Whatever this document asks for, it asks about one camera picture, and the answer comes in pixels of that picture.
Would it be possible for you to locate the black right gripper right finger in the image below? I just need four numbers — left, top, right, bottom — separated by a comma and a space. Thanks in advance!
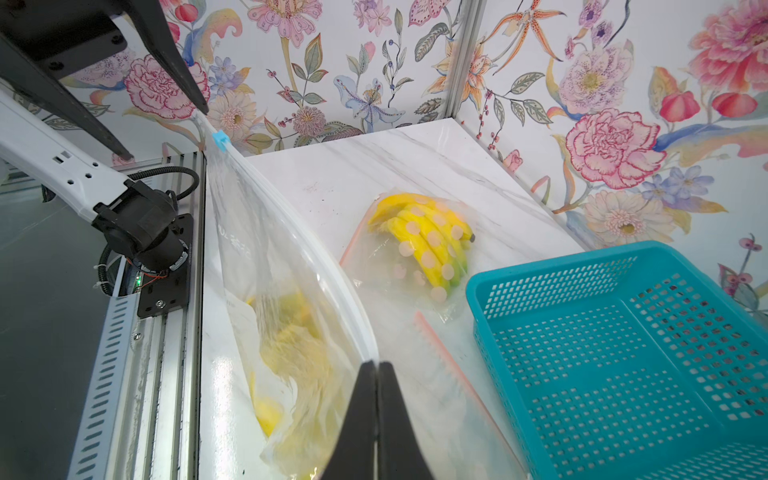
376, 362, 434, 480

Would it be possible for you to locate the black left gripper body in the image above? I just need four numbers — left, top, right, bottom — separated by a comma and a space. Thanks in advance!
1, 0, 144, 78

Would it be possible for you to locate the yellow banana bunch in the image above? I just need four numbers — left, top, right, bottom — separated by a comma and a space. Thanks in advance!
367, 193, 476, 305
241, 292, 352, 479

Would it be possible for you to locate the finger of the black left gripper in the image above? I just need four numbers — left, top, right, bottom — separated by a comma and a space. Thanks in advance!
122, 0, 209, 114
1, 34, 133, 160

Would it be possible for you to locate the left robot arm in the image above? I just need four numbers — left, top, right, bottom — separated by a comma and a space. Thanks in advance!
1, 1, 208, 279

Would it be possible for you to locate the aluminium corner post right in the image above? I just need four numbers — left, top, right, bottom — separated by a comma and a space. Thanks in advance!
443, 0, 486, 118

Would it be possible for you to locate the clear zip-top bag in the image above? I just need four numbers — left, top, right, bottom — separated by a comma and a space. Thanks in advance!
194, 114, 528, 479

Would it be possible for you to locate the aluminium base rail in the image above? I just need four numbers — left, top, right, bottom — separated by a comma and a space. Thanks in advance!
67, 182, 206, 479

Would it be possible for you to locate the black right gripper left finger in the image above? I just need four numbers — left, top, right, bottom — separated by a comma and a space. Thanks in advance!
321, 361, 378, 480

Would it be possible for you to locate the teal plastic basket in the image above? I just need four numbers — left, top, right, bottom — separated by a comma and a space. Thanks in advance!
466, 242, 767, 479

